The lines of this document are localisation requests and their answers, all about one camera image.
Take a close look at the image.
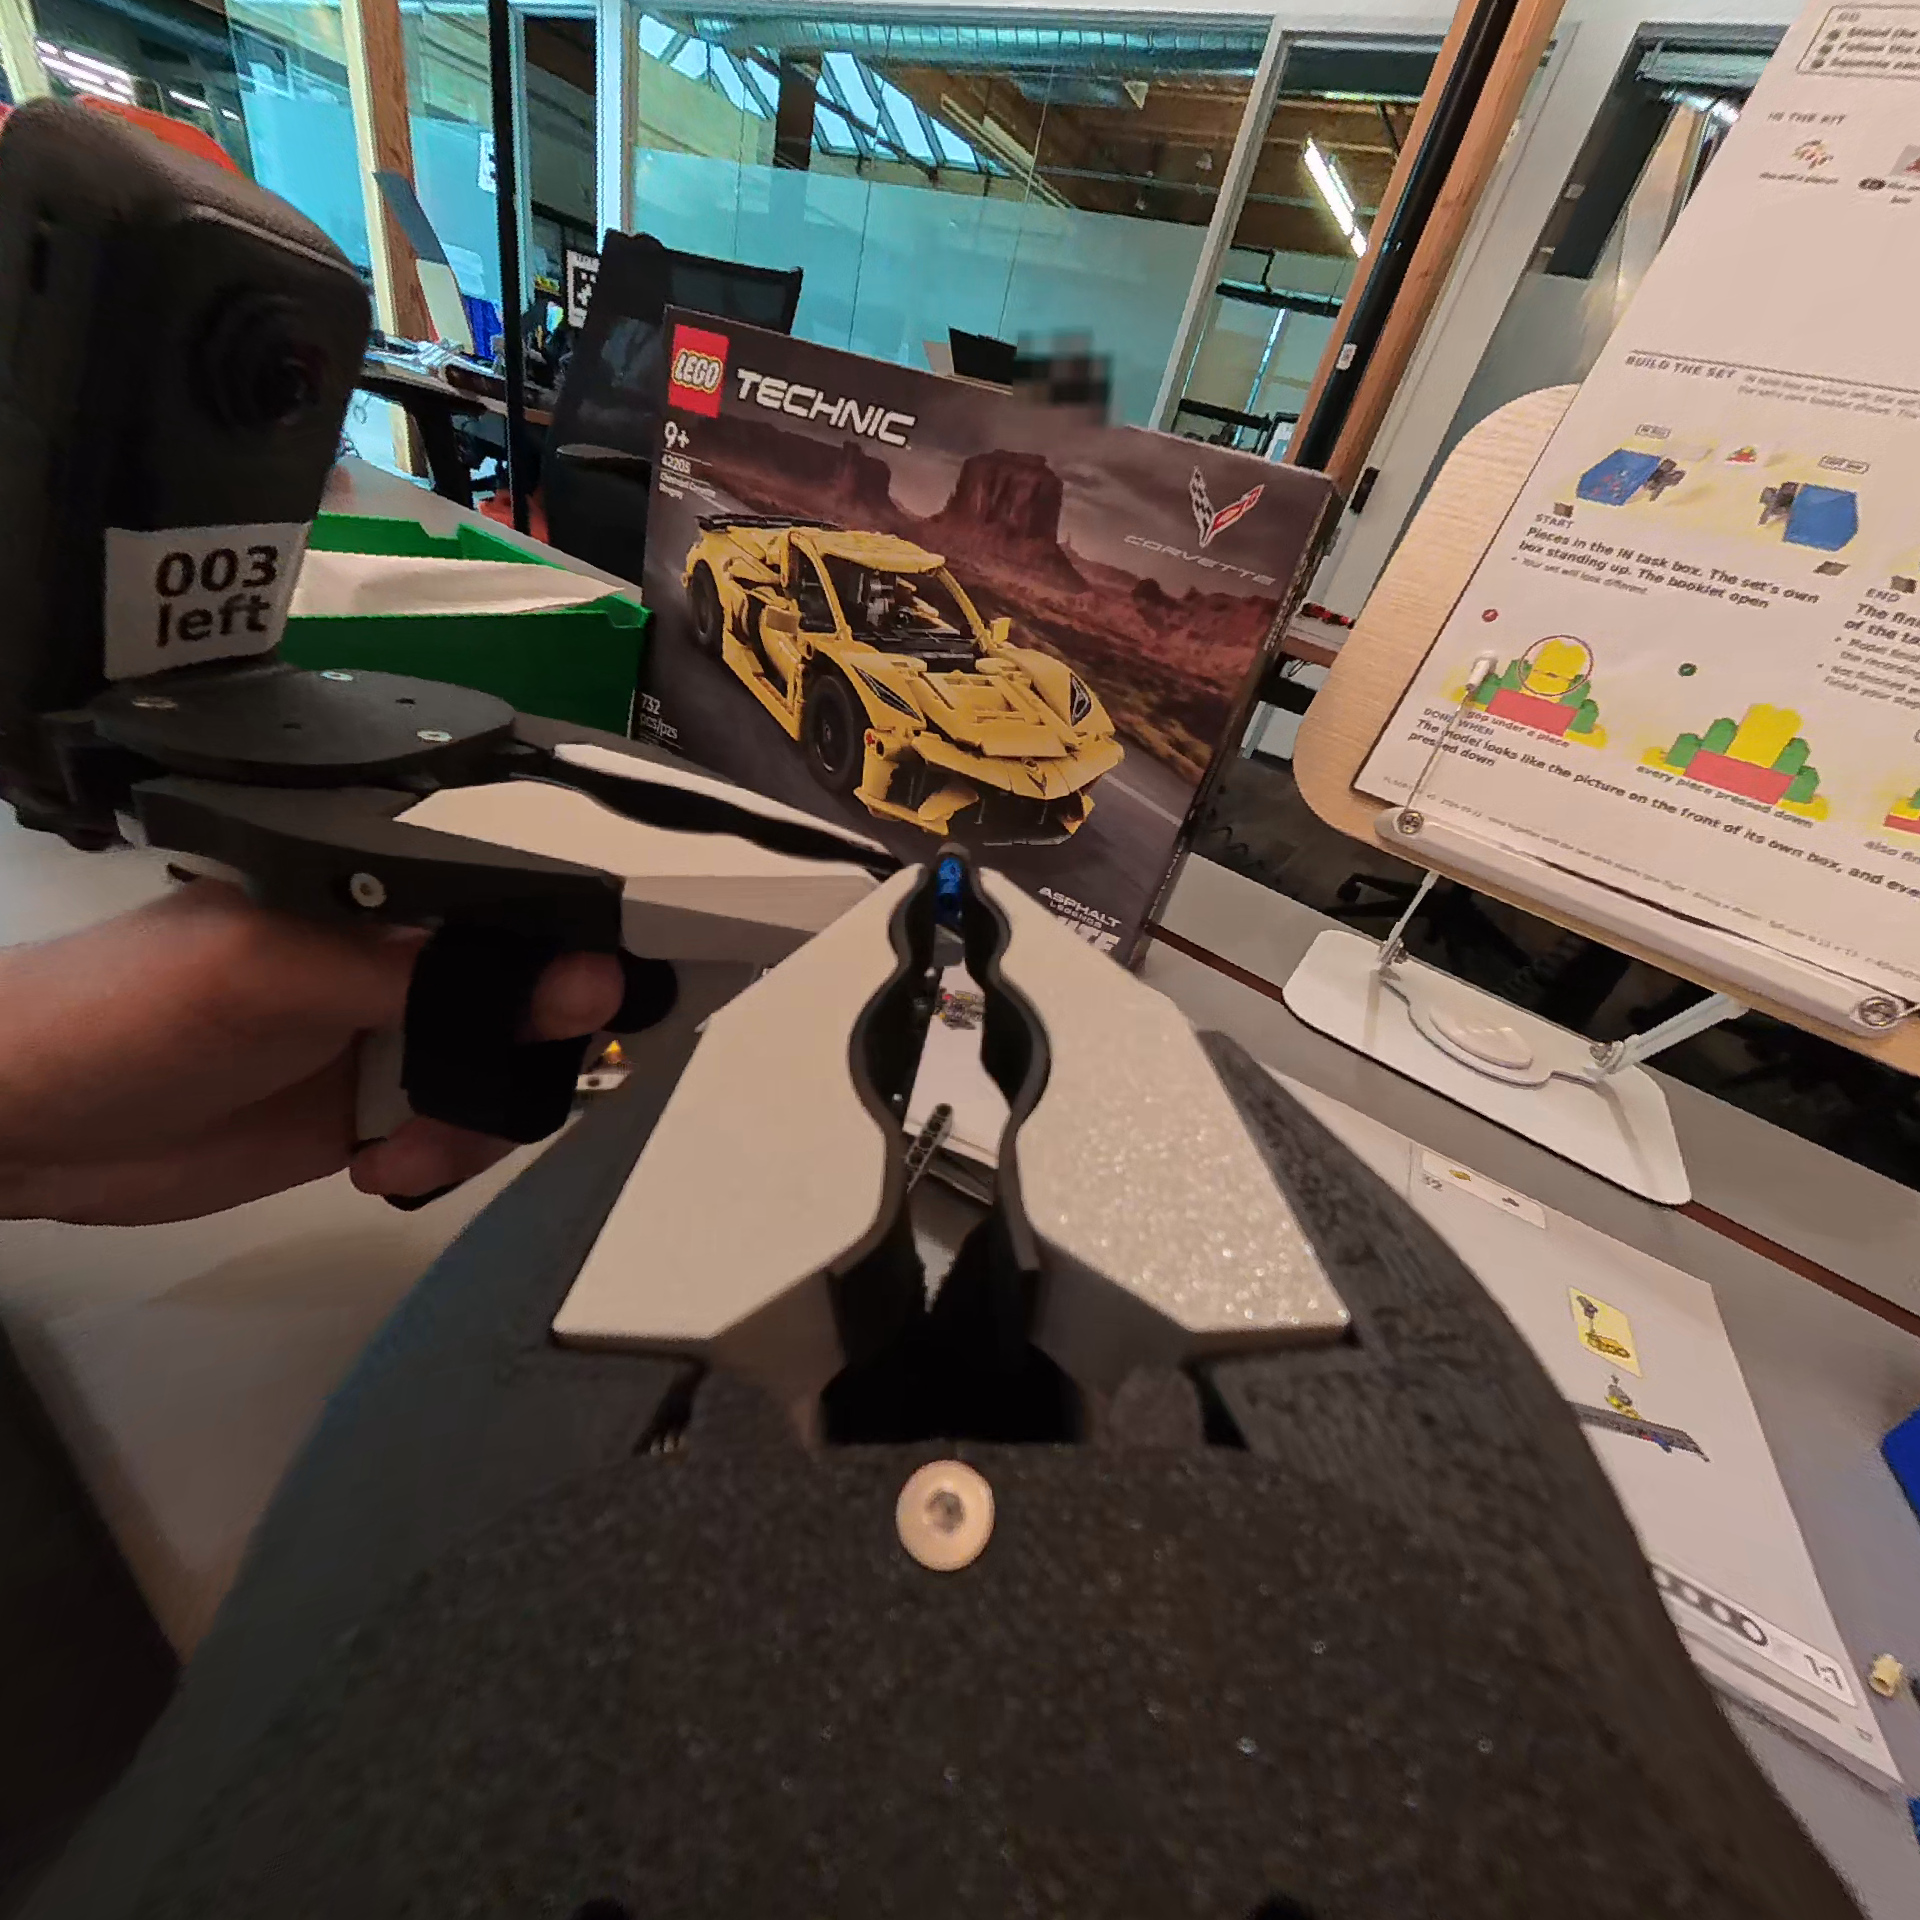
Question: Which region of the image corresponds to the blue storage bin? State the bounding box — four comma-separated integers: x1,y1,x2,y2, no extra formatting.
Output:
1880,1408,1920,1848

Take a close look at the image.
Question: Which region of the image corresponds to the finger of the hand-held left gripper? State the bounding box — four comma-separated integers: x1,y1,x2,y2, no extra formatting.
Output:
393,778,889,963
517,737,906,874

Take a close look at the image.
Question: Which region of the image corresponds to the black highback office chair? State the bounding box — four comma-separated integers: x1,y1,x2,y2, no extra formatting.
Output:
540,230,806,586

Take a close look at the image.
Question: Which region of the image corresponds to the green storage bin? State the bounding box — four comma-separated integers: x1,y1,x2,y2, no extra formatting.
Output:
277,513,657,737

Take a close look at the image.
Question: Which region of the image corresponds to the white book stand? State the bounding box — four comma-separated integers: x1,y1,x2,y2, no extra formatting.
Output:
1283,0,1920,1210

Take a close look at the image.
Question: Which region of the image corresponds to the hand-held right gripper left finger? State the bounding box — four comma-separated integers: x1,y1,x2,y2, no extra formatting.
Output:
550,865,939,1442

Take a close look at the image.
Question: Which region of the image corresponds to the yellow car lego box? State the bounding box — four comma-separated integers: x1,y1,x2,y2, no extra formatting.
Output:
632,305,1346,971

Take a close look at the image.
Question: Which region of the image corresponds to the open lego instruction booklet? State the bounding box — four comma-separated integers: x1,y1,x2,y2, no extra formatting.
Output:
901,959,1912,1797

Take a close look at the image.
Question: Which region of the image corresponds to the brick picture instruction sheet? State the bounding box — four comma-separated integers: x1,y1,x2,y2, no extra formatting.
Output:
1352,0,1920,1000

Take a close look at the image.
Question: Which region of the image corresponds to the wooden post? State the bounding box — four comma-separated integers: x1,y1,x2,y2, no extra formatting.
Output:
1328,0,1573,496

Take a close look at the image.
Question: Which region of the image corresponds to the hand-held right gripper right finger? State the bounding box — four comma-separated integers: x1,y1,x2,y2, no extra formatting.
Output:
968,871,1353,1393

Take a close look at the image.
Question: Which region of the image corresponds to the person's left hand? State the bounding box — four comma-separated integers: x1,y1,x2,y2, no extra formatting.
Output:
0,882,633,1221

